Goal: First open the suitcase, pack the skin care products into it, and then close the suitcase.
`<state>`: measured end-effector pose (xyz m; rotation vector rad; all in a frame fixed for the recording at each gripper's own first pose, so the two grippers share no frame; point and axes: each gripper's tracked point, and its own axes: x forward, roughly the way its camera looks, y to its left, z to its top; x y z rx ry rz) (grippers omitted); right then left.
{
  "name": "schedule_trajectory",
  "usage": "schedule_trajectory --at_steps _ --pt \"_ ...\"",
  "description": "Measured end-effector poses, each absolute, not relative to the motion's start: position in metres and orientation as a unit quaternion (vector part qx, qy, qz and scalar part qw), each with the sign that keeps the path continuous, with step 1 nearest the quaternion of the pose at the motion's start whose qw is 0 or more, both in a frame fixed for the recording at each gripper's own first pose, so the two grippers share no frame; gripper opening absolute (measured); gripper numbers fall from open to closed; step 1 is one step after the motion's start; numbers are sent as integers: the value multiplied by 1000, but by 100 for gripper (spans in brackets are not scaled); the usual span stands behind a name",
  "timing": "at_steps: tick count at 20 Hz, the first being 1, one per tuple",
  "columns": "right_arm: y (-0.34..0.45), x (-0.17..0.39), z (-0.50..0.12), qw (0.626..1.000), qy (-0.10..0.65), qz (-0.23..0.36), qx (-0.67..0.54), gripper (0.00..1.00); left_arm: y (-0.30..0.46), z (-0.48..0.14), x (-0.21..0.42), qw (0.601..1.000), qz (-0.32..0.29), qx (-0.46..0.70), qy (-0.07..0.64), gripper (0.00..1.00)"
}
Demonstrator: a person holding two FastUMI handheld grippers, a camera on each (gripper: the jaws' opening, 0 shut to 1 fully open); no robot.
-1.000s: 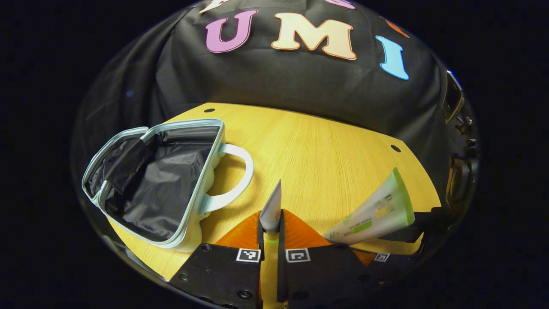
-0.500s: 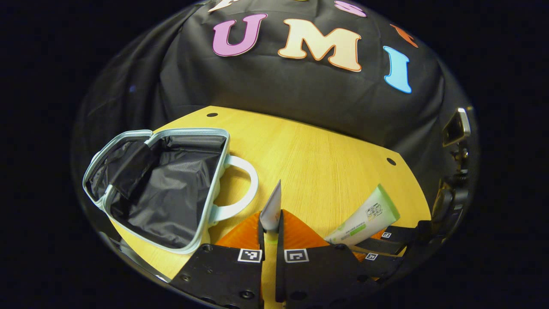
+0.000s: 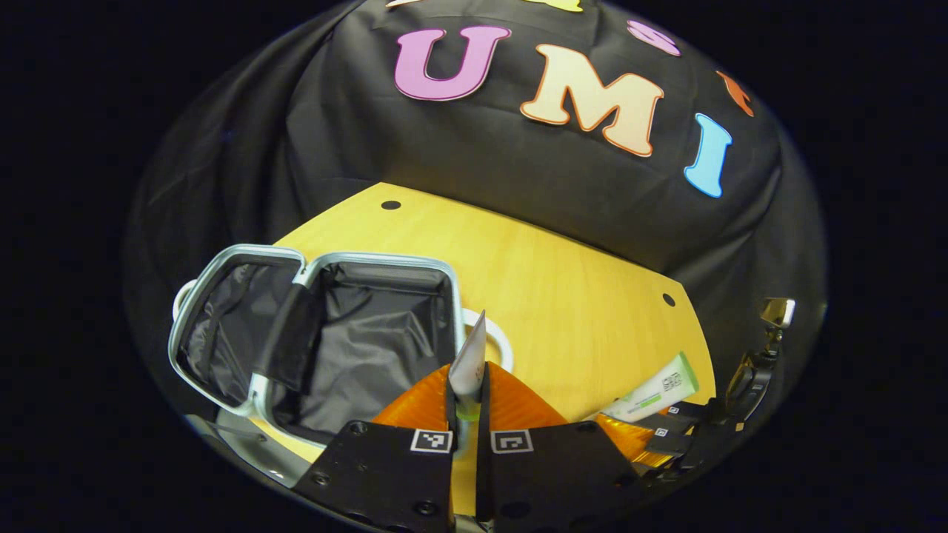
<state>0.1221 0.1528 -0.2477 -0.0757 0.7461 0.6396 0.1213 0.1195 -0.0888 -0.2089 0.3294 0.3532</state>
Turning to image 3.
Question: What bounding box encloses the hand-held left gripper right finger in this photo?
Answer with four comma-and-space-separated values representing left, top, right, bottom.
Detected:
475, 362, 646, 533

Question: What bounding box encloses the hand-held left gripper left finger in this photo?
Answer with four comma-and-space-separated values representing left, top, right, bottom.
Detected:
291, 363, 458, 533

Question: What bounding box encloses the white green skin care tube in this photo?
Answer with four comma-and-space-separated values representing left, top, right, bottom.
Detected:
601, 352, 700, 424

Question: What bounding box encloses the small green skin care tube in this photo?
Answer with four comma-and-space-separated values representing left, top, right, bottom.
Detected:
447, 309, 490, 423

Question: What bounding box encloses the white suitcase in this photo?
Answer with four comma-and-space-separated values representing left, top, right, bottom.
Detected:
168, 244, 514, 449

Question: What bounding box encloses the black backdrop cloth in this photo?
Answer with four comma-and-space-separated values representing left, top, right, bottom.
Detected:
122, 0, 829, 475

